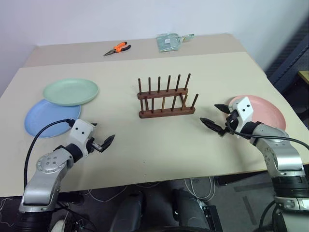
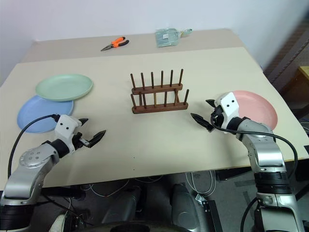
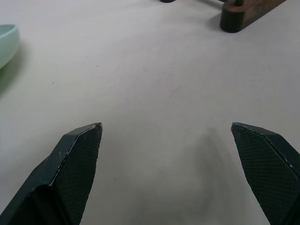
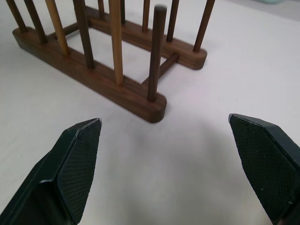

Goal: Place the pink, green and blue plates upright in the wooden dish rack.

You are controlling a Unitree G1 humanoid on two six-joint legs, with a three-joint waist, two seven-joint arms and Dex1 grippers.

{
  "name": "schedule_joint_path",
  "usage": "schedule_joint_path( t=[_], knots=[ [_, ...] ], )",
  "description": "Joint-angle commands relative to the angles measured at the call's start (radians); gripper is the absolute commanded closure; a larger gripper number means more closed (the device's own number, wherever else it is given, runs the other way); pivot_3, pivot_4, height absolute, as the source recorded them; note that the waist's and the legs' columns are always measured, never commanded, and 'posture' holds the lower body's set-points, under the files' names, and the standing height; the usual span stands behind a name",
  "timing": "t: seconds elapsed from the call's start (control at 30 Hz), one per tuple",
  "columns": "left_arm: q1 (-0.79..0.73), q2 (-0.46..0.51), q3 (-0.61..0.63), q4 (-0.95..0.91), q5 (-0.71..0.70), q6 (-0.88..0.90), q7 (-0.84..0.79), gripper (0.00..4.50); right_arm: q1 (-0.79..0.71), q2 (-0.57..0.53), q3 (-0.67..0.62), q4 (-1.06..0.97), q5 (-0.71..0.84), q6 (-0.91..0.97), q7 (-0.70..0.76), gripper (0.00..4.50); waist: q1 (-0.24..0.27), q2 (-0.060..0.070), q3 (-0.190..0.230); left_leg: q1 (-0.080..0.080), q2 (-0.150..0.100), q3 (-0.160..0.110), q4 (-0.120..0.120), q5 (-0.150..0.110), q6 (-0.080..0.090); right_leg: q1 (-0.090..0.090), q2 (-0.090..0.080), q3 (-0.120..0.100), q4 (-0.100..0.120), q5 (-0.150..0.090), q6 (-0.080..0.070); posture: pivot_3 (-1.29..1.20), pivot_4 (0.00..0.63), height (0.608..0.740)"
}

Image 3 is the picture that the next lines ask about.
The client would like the mint green bowl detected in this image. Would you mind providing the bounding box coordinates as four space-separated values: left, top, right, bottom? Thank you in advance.
0 24 20 70

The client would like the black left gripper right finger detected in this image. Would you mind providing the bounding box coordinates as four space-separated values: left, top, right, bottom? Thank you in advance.
230 121 300 225

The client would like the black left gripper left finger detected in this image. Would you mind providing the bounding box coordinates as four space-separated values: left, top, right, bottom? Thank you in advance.
0 122 103 225

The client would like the dark wooden stand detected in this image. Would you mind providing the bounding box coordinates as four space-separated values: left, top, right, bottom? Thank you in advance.
159 0 288 33

